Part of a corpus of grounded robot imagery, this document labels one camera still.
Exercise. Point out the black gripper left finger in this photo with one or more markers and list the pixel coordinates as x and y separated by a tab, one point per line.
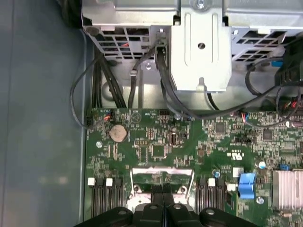
154	212

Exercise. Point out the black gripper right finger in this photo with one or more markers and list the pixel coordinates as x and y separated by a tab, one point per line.
175	215

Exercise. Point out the metal CPU socket cover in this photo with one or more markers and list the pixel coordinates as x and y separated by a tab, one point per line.
146	170

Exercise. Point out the green RAM stick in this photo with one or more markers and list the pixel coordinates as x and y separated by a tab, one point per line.
230	201

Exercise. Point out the green motherboard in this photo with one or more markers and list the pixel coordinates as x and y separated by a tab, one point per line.
189	146

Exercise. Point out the internal USB port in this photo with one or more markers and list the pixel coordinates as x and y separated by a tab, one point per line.
173	138

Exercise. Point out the blue plastic connector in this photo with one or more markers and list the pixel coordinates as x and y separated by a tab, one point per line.
246	185

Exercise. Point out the silver coin battery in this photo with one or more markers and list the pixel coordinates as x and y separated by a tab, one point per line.
118	133

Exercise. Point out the silver-topped capacitor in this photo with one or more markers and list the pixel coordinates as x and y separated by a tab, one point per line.
262	164

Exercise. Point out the silver finned heatsink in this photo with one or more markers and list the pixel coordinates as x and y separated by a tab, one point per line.
287	189

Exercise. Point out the metal disk bay cage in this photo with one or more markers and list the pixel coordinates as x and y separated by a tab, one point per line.
201	59

